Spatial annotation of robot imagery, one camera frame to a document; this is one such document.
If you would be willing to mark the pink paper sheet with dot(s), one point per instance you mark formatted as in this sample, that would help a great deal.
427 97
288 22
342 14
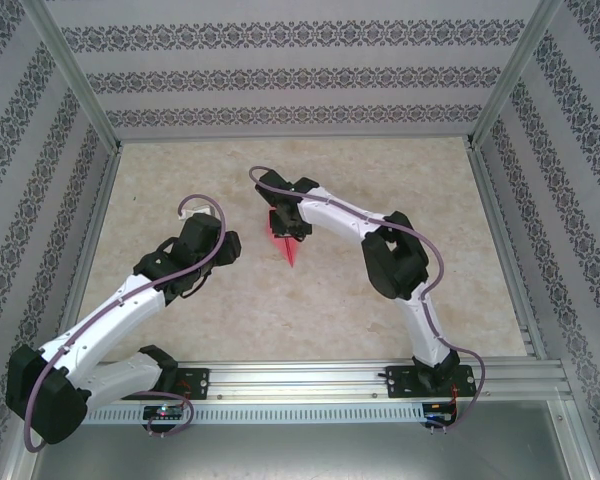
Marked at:
290 252

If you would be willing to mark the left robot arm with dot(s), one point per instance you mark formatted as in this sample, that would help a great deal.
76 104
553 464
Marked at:
110 315

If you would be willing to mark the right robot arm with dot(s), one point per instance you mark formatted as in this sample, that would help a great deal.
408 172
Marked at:
340 215

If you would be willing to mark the aluminium side rail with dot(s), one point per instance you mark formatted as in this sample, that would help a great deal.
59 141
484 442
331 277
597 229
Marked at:
500 240
92 240

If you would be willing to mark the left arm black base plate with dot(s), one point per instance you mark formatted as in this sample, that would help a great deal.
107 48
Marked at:
195 382

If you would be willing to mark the aluminium mounting rail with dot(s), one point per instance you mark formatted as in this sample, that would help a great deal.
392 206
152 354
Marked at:
300 380

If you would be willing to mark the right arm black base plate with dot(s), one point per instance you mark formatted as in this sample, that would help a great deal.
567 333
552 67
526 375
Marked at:
405 382

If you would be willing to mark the aluminium frame post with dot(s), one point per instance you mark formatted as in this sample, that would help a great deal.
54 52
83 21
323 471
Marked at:
515 75
75 75

